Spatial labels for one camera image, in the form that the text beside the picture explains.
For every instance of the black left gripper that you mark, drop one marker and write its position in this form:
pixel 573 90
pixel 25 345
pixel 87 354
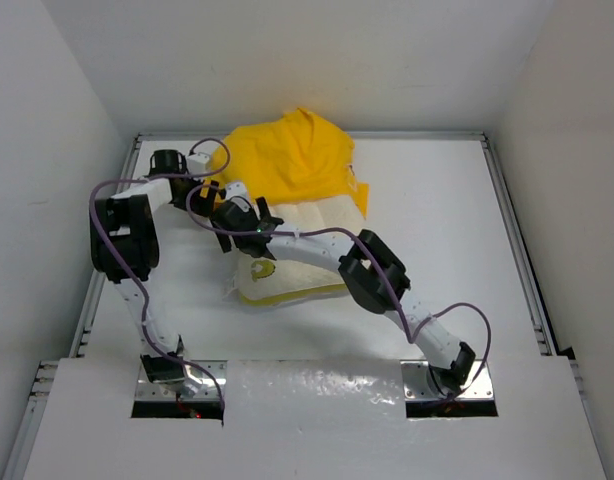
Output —
pixel 201 205

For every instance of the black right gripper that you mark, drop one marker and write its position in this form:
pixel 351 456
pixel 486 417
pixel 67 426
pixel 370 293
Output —
pixel 251 208

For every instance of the cream foam pillow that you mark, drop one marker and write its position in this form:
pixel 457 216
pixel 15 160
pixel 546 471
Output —
pixel 264 283

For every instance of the yellow printed pillowcase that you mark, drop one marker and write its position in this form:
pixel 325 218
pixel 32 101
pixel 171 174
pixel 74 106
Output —
pixel 299 157

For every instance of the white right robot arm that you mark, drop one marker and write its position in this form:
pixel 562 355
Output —
pixel 373 275

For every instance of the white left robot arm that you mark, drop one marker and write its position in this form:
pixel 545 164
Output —
pixel 125 248

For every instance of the white front cover board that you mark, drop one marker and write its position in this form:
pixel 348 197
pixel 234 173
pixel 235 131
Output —
pixel 315 420

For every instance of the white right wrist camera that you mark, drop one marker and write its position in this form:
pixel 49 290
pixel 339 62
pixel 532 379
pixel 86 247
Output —
pixel 236 189

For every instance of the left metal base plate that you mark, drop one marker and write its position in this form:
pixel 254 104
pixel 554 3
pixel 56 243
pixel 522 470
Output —
pixel 193 385

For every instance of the metal base plate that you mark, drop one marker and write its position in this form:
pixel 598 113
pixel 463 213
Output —
pixel 193 385
pixel 421 383

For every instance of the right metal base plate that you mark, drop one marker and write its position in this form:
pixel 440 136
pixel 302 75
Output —
pixel 421 383

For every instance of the aluminium table frame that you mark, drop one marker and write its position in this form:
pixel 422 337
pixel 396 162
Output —
pixel 232 340

